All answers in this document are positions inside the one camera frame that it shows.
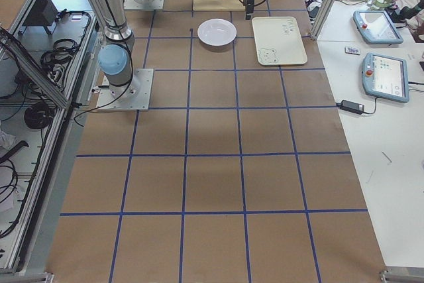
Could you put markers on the cream tray with bear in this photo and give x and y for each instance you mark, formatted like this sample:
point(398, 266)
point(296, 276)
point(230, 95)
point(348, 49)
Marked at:
point(278, 41)

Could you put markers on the bamboo cutting board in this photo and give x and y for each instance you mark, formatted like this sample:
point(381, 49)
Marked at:
point(217, 5)

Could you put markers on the white round plate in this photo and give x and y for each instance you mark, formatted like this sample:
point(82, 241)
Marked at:
point(216, 32)

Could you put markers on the small white label box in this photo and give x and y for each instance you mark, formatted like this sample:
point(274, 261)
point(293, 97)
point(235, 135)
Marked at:
point(352, 50)

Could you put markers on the far blue teach pendant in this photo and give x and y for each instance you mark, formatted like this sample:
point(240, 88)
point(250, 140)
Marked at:
point(376, 27)

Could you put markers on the blue teach pendant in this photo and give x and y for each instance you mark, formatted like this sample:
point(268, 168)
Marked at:
point(376, 27)
point(385, 77)

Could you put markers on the green white bottle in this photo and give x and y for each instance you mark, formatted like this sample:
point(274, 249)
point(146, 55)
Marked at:
point(378, 5)

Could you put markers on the black power adapter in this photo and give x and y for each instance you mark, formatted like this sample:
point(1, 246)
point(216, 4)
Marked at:
point(351, 107)

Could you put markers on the near blue teach pendant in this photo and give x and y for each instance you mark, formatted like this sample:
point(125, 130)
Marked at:
point(385, 77)

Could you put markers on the aluminium side rack frame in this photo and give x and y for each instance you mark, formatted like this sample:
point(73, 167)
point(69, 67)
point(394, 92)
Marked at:
point(46, 58)

